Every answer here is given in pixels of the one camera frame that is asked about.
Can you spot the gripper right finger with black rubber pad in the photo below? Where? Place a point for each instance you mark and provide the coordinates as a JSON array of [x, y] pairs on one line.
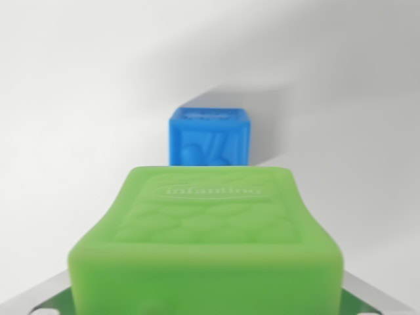
[[367, 300]]

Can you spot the gripper left finger with black rubber pad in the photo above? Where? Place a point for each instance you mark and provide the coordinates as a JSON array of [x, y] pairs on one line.
[[42, 300]]

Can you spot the green soft toy cube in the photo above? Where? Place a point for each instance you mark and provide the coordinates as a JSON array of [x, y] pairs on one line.
[[206, 249]]

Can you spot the blue soft toy cube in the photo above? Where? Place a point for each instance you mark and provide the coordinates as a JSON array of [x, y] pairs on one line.
[[210, 138]]

